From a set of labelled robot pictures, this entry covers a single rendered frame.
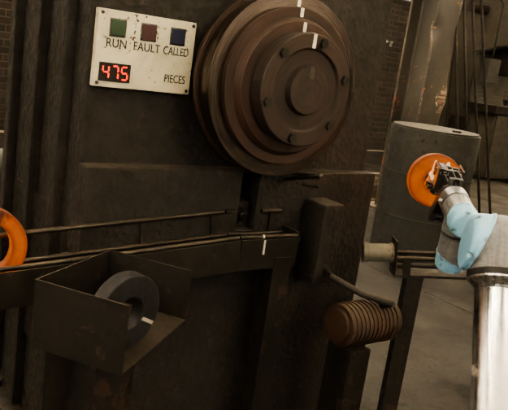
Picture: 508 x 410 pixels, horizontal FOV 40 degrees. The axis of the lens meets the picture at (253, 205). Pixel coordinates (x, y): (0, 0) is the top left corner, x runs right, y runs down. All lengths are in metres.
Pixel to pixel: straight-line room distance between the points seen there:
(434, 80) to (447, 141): 1.68
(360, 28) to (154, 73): 0.70
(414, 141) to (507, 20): 5.32
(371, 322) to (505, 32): 7.83
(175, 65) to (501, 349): 1.01
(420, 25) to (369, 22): 4.10
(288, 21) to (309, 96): 0.19
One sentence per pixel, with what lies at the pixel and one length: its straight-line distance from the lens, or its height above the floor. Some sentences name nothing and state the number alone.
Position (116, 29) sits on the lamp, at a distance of 1.71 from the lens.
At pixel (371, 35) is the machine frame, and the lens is 2.20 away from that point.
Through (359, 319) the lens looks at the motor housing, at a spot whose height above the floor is 0.51.
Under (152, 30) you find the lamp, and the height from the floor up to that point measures 1.21.
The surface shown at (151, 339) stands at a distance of 1.44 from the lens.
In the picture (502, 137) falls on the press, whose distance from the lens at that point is 9.65.
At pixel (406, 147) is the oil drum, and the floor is 0.75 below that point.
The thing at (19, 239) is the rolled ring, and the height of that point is 0.72.
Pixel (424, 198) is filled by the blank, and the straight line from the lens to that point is 2.06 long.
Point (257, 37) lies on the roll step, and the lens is 1.71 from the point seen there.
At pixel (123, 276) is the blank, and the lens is 1.33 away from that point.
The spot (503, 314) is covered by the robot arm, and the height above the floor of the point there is 0.78.
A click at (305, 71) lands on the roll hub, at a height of 1.16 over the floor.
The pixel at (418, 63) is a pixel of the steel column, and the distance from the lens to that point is 6.23.
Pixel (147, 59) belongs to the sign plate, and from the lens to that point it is 1.75.
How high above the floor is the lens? 1.19
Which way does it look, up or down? 12 degrees down
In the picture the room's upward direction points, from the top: 8 degrees clockwise
